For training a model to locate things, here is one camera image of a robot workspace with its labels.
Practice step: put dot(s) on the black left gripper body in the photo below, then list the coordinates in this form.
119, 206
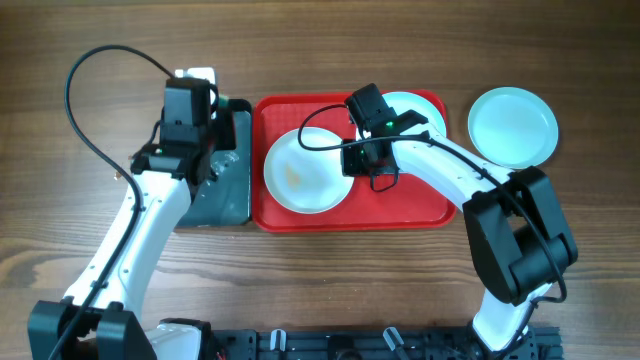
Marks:
226, 128

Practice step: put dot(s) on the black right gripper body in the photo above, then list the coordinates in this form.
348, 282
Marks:
357, 163

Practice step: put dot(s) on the white plate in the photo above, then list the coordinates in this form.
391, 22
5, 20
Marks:
304, 177

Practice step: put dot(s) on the light blue plate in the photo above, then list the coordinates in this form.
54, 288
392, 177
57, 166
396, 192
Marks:
513, 127

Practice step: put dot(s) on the green yellow sponge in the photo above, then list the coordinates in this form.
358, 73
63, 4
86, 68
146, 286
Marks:
223, 101

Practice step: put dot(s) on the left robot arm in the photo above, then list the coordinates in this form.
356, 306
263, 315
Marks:
98, 316

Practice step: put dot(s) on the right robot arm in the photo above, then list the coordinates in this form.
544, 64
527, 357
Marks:
519, 238

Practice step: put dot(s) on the red plastic tray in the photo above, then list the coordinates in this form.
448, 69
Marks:
410, 204

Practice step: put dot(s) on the black plastic tray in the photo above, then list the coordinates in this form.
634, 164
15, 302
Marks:
226, 200

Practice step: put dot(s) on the pale green plate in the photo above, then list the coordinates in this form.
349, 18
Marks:
402, 102

